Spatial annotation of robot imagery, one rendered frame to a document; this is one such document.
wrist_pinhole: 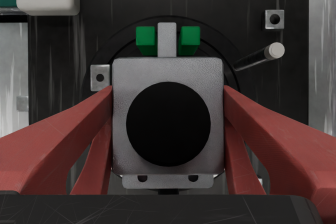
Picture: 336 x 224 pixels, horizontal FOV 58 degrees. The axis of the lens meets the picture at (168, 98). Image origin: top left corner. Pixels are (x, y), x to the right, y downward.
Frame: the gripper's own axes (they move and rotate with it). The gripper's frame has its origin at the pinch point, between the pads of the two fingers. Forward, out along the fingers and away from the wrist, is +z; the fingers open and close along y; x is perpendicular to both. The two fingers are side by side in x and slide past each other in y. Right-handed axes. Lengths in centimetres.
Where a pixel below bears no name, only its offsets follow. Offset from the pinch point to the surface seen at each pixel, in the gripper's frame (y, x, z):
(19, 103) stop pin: 12.9, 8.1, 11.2
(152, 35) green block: 1.0, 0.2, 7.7
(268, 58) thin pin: -5.3, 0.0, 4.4
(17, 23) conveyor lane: 15.5, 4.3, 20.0
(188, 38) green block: -1.3, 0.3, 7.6
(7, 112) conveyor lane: 16.5, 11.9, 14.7
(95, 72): 5.3, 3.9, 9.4
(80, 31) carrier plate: 7.4, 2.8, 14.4
